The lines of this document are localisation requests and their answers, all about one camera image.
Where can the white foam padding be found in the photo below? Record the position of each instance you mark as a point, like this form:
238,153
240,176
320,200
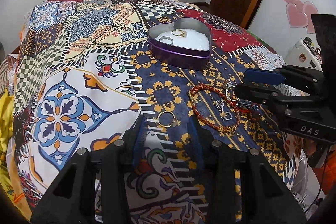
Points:
185,38

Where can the white suitcase with stickers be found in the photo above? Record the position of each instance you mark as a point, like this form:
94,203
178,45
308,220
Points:
305,54

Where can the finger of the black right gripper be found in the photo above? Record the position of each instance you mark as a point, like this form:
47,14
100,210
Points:
265,95

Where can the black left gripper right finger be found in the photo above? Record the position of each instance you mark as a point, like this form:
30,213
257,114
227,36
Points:
239,178

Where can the colourful patchwork bedspread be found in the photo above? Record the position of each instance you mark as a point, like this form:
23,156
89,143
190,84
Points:
85,73

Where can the yellow cloth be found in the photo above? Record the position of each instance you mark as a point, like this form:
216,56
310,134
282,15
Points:
10,181

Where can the pink heart wall stickers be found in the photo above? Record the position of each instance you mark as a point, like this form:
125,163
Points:
299,14

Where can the purple heart-shaped tin box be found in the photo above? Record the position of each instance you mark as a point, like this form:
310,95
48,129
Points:
178,56

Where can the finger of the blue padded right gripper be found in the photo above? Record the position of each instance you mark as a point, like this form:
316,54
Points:
263,76

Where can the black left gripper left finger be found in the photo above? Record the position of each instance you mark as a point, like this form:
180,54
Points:
71,196

